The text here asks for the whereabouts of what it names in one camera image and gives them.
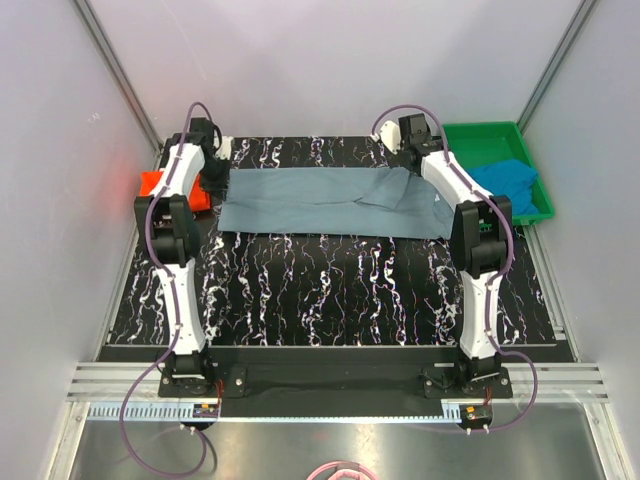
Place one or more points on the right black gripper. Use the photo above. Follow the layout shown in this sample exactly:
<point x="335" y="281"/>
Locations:
<point x="397" y="158"/>

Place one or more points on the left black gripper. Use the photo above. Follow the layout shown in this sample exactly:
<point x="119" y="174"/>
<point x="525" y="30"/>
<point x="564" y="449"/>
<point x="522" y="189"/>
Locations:
<point x="218" y="189"/>

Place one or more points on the grey-blue t shirt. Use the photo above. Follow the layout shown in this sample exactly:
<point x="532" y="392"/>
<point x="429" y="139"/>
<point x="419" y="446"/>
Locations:
<point x="379" y="202"/>

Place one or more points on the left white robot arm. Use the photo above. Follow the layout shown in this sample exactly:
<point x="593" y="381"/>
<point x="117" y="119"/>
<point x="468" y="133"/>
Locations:
<point x="190" y="173"/>

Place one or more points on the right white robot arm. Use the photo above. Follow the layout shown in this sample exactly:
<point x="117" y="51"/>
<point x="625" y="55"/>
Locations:
<point x="481" y="248"/>

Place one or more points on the orange folded t shirt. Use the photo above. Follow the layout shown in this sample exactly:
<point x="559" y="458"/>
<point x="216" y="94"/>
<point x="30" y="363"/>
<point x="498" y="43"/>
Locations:
<point x="199" y="200"/>

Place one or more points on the green plastic bin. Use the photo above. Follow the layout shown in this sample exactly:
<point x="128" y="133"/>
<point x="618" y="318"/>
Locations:
<point x="478" y="144"/>

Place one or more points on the blue t shirt in bin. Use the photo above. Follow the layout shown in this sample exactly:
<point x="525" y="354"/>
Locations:
<point x="510" y="178"/>

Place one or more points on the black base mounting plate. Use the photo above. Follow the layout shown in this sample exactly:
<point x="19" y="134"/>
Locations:
<point x="333" y="406"/>

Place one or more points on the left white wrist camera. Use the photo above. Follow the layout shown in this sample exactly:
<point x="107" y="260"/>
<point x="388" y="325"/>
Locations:
<point x="225" y="148"/>

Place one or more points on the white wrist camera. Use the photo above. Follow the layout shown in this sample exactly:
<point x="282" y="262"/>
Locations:
<point x="389" y="135"/>
<point x="225" y="148"/>

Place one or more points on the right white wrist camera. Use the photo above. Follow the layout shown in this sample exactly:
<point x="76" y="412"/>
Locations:
<point x="389" y="135"/>

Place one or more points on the aluminium frame rail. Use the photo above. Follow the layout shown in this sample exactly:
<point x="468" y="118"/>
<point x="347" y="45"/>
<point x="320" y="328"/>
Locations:
<point x="552" y="382"/>

